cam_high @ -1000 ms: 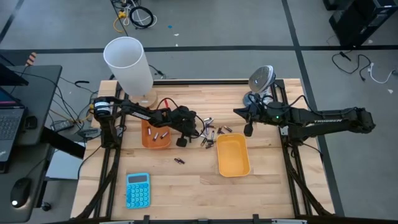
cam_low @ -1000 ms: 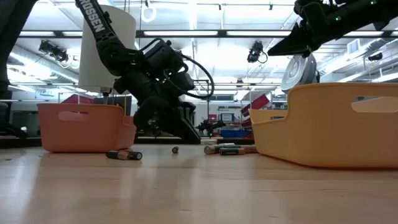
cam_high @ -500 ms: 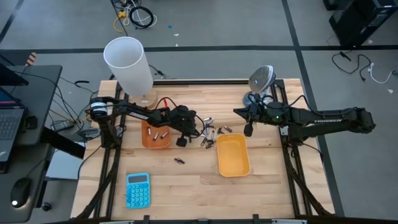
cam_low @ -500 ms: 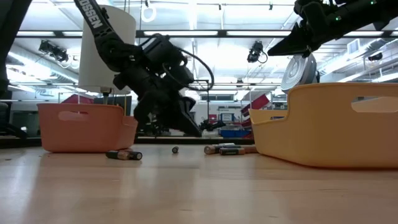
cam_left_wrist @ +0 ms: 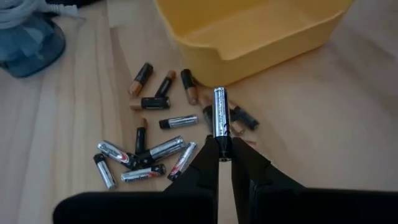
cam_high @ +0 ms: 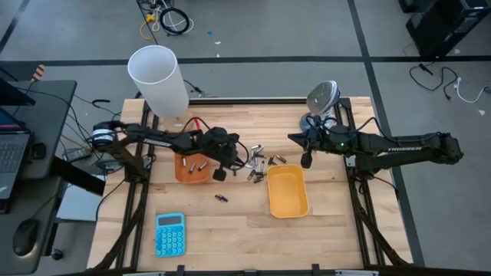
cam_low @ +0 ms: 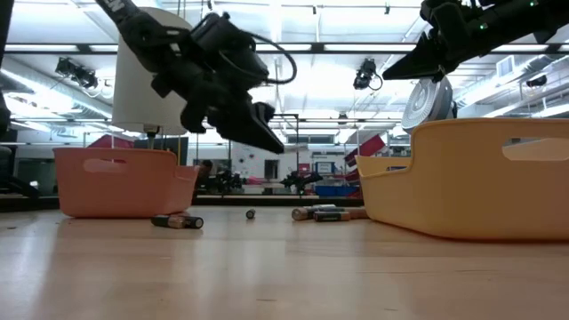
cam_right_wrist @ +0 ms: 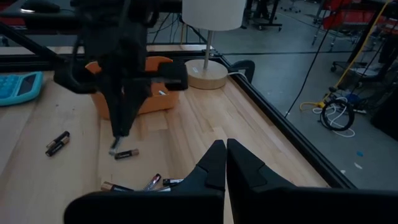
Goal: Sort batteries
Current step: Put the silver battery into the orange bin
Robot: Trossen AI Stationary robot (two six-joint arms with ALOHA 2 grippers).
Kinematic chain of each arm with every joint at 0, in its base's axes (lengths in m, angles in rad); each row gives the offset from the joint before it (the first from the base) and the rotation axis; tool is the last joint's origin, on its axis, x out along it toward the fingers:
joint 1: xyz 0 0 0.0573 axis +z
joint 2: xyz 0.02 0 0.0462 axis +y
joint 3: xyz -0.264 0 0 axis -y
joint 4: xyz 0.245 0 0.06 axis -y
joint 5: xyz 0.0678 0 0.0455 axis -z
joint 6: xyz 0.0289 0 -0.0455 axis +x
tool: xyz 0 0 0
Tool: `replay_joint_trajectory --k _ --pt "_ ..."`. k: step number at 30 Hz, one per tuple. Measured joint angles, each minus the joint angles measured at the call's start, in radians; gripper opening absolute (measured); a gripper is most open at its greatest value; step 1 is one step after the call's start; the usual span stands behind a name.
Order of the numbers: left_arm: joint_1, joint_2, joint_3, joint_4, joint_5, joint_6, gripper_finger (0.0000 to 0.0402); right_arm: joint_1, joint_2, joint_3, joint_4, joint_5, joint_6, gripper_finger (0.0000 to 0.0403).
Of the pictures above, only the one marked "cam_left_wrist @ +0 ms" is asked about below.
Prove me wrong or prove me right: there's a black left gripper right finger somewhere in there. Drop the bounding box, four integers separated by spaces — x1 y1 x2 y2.
231 138 398 224

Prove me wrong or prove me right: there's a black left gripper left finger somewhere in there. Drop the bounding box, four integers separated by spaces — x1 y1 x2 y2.
52 136 220 224

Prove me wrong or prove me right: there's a yellow plastic bin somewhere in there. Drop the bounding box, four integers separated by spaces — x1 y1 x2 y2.
154 0 354 88

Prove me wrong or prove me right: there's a white and blue steam iron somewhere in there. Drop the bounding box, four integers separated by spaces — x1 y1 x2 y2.
0 0 67 78

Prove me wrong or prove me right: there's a white iron cord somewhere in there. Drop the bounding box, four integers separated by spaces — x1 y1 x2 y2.
0 0 78 30

